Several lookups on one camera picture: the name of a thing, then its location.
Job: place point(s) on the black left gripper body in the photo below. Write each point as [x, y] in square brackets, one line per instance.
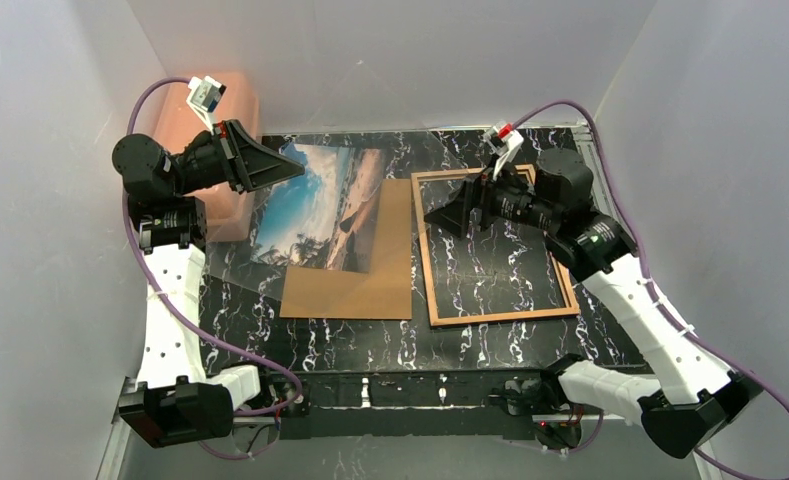
[235, 157]

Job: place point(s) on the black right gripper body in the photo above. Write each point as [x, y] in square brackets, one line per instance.
[475, 204]

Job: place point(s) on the wooden picture frame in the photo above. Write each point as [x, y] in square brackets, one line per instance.
[502, 274]

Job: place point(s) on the beach landscape photo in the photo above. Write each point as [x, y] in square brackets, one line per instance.
[326, 218]

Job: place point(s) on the clear acrylic sheet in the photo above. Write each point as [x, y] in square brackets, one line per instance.
[410, 152]

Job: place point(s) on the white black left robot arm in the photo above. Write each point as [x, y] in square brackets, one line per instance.
[174, 400]

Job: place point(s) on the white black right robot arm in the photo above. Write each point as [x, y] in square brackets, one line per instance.
[693, 394]

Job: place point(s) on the brown fibreboard backing board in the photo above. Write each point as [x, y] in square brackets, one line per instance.
[383, 293]

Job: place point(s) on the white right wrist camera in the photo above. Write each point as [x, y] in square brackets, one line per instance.
[504, 142]

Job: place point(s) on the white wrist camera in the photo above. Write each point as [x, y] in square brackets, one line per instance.
[504, 142]
[203, 98]

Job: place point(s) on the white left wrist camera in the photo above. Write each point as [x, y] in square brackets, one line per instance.
[203, 98]

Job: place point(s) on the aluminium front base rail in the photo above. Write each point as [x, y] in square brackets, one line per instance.
[610, 450]

